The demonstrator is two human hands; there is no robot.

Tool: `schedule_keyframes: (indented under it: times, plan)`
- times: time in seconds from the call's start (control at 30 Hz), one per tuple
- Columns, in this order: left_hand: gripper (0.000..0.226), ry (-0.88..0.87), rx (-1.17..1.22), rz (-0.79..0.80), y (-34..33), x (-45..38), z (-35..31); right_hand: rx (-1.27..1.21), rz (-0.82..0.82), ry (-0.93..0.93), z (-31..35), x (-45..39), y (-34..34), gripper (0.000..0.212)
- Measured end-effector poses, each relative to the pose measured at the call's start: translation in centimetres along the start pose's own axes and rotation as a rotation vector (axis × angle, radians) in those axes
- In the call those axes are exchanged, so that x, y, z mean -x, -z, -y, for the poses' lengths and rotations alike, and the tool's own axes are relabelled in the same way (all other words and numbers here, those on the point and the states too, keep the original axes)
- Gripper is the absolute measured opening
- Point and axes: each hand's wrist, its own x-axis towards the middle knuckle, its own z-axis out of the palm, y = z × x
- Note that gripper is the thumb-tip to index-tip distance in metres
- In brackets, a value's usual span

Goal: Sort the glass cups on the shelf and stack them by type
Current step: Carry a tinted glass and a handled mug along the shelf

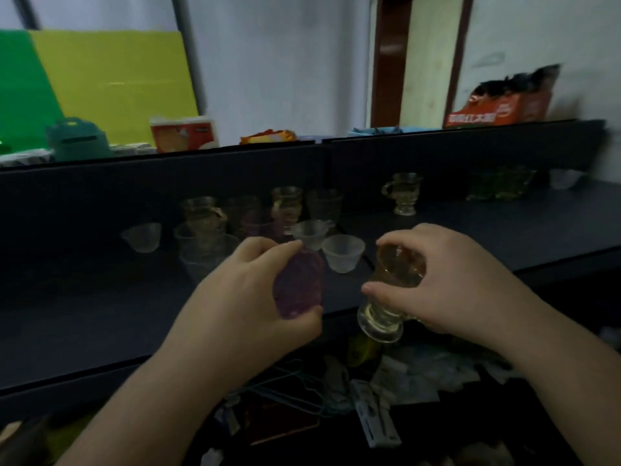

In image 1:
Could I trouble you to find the yellow footed glass cup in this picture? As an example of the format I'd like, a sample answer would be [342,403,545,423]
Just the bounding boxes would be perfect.
[357,244,428,344]

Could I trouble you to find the small white cup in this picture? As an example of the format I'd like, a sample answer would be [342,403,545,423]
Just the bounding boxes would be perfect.
[550,168,584,191]

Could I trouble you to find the grey metal pole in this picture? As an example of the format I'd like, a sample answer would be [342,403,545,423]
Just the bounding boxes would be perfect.
[170,0,208,118]

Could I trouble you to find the white plastic package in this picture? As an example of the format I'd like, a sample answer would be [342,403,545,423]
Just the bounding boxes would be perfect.
[349,379,403,450]

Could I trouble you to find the orange and black bag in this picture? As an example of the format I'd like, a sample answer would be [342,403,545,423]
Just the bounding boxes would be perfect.
[443,64,562,128]

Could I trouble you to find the orange and white box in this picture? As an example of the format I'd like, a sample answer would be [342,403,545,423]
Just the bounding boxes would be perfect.
[149,116,220,154]

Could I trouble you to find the dark red book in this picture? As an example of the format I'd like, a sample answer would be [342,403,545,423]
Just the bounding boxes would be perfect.
[244,392,322,446]

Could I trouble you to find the orange snack packet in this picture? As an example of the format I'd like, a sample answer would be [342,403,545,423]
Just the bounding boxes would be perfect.
[240,129,298,145]

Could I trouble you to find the brown wooden door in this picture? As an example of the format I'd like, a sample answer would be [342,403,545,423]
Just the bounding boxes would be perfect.
[370,0,474,129]

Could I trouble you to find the green glass cups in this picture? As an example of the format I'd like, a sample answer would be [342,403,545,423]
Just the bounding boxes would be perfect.
[466,167,535,203]

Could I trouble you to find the translucent white plastic cup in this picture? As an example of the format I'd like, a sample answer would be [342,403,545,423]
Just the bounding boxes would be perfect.
[290,219,336,252]
[121,222,163,254]
[321,234,366,274]

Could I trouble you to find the purple glass cup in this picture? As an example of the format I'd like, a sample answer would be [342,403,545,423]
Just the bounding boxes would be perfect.
[273,249,325,320]

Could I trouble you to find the person's left forearm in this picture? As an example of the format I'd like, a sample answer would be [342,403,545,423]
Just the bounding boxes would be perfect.
[56,335,234,466]

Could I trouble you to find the footed glass mug with handle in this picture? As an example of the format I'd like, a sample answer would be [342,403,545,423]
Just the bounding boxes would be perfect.
[381,172,423,217]

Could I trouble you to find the person's right forearm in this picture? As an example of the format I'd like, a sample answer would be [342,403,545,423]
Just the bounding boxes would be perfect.
[495,305,621,466]

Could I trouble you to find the yellow board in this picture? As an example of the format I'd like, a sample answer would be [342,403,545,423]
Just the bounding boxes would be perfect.
[29,30,201,146]

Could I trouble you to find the person's left hand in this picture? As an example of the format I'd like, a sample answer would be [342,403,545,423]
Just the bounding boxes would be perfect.
[165,237,325,394]

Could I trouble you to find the person's right hand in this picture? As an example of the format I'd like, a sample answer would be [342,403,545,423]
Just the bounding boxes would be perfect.
[361,223,525,351]

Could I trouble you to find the black shelf desk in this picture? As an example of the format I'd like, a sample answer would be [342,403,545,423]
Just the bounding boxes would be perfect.
[0,119,621,425]

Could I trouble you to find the blue wire hangers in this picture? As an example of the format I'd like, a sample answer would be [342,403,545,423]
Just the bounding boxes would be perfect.
[232,358,341,419]

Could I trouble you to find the green board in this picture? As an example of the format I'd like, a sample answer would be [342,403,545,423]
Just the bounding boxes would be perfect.
[0,30,66,155]

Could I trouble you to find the blue tray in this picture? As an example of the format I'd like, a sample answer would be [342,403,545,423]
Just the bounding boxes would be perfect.
[346,125,414,138]

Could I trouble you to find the pile of plastic bags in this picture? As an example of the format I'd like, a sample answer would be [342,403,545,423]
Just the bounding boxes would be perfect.
[377,340,512,404]

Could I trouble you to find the cluster of clear glass mugs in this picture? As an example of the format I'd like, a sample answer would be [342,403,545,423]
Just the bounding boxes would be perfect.
[174,186,343,285]

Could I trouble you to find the green lidded container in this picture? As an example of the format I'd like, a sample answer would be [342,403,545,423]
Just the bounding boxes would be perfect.
[46,117,115,161]

